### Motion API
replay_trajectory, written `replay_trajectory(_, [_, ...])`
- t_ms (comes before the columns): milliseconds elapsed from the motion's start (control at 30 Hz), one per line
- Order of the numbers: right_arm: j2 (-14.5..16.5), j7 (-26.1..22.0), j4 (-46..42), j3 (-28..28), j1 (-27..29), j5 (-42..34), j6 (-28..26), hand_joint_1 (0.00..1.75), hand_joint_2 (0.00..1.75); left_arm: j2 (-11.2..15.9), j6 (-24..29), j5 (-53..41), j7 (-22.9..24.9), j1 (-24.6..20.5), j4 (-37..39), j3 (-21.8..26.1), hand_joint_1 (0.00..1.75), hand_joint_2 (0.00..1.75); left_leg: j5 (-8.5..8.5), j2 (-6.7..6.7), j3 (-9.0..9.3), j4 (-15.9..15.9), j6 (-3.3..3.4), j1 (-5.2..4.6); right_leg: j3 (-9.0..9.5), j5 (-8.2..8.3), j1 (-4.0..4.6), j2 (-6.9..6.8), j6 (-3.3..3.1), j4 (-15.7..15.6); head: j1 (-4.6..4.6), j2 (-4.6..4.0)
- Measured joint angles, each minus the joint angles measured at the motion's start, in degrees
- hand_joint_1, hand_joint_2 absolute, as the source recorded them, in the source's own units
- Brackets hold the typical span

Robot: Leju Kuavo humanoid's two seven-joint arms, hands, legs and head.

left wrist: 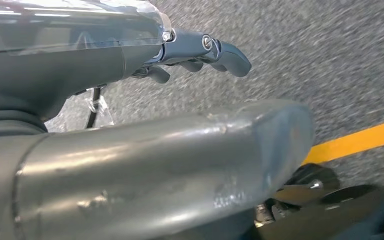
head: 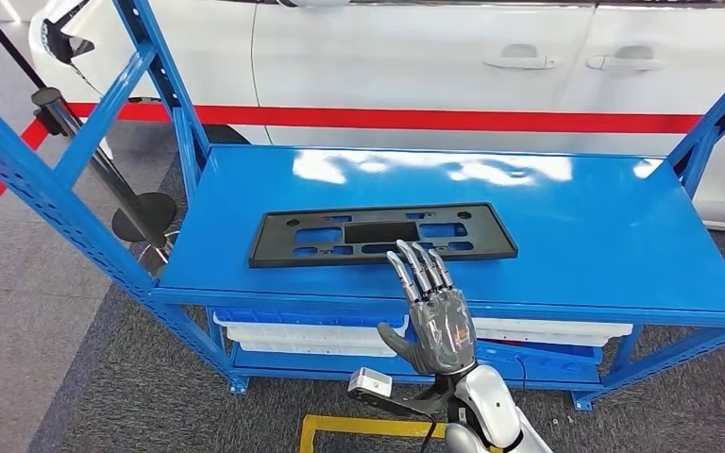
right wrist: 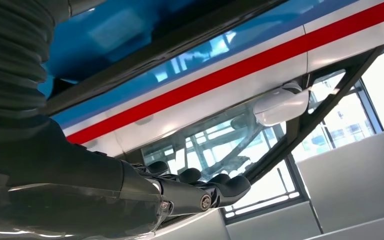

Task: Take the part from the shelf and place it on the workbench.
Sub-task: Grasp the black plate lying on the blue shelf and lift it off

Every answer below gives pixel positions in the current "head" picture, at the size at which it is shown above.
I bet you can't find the black round stanchion base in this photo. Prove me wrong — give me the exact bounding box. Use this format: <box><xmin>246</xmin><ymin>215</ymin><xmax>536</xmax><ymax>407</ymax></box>
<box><xmin>110</xmin><ymin>192</ymin><xmax>178</xmax><ymax>245</ymax></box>

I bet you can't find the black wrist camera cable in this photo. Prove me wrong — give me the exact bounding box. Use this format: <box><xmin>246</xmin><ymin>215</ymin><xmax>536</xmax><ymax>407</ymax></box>
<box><xmin>418</xmin><ymin>418</ymin><xmax>439</xmax><ymax>453</ymax></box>

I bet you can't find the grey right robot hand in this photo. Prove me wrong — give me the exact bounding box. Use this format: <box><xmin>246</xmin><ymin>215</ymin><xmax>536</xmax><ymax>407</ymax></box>
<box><xmin>377</xmin><ymin>239</ymin><xmax>479</xmax><ymax>378</ymax></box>

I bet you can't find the white plastic bin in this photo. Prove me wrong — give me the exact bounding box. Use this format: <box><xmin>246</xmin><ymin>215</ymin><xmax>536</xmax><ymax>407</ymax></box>
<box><xmin>471</xmin><ymin>317</ymin><xmax>633</xmax><ymax>339</ymax></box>
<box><xmin>475</xmin><ymin>334</ymin><xmax>611</xmax><ymax>349</ymax></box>
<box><xmin>237</xmin><ymin>340</ymin><xmax>398</xmax><ymax>359</ymax></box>
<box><xmin>213</xmin><ymin>314</ymin><xmax>411</xmax><ymax>345</ymax></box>

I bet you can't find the blue metal shelf rack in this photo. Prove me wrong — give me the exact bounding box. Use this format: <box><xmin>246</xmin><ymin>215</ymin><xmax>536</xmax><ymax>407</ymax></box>
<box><xmin>0</xmin><ymin>0</ymin><xmax>725</xmax><ymax>414</ymax></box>

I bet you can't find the yellow floor tape square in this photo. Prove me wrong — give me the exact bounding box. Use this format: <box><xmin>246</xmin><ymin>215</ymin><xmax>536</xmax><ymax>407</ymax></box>
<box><xmin>299</xmin><ymin>414</ymin><xmax>504</xmax><ymax>453</ymax></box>

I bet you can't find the chrome stanchion post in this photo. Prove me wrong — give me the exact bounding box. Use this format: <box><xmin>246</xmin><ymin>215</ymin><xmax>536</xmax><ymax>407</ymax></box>
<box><xmin>29</xmin><ymin>86</ymin><xmax>181</xmax><ymax>277</ymax></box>

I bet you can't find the white car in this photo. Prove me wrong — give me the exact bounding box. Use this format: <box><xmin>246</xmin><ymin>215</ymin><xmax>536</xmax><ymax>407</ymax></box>
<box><xmin>27</xmin><ymin>0</ymin><xmax>725</xmax><ymax>236</ymax></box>

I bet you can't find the black plastic plate frame part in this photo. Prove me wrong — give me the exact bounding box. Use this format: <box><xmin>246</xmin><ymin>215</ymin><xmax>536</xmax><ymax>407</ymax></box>
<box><xmin>248</xmin><ymin>201</ymin><xmax>519</xmax><ymax>270</ymax></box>

